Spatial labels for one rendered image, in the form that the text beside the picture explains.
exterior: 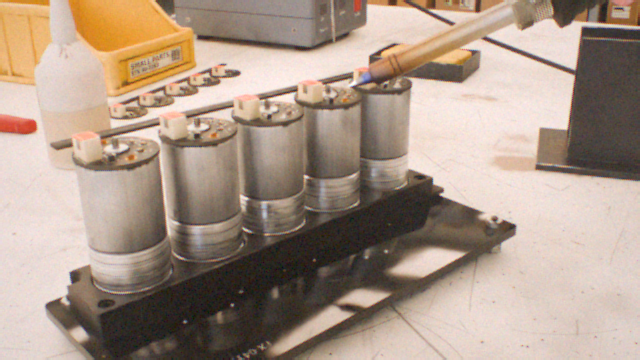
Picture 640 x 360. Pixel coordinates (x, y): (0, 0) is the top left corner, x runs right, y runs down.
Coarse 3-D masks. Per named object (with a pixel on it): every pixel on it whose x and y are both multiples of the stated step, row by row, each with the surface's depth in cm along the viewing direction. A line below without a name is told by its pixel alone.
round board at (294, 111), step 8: (272, 104) 24; (280, 104) 24; (288, 104) 24; (296, 104) 24; (232, 112) 24; (280, 112) 23; (288, 112) 23; (296, 112) 23; (240, 120) 23; (248, 120) 23; (256, 120) 23; (264, 120) 23; (272, 120) 23; (280, 120) 23; (288, 120) 23; (296, 120) 23
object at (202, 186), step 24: (168, 144) 21; (216, 144) 21; (168, 168) 21; (192, 168) 21; (216, 168) 21; (168, 192) 22; (192, 192) 21; (216, 192) 22; (168, 216) 23; (192, 216) 22; (216, 216) 22; (240, 216) 23; (192, 240) 22; (216, 240) 22; (240, 240) 23
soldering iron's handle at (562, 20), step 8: (552, 0) 22; (560, 0) 22; (568, 0) 22; (576, 0) 22; (584, 0) 22; (592, 0) 22; (600, 0) 22; (608, 0) 23; (560, 8) 22; (568, 8) 22; (576, 8) 22; (584, 8) 22; (552, 16) 23; (560, 16) 22; (568, 16) 22; (560, 24) 23; (568, 24) 23
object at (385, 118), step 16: (368, 96) 26; (384, 96) 26; (400, 96) 26; (368, 112) 26; (384, 112) 26; (400, 112) 27; (368, 128) 27; (384, 128) 27; (400, 128) 27; (368, 144) 27; (384, 144) 27; (400, 144) 27; (368, 160) 27; (384, 160) 27; (400, 160) 27; (368, 176) 27; (384, 176) 27; (400, 176) 28
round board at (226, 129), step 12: (192, 120) 23; (204, 120) 23; (216, 120) 23; (228, 120) 23; (192, 132) 21; (204, 132) 22; (228, 132) 22; (180, 144) 21; (192, 144) 21; (204, 144) 21
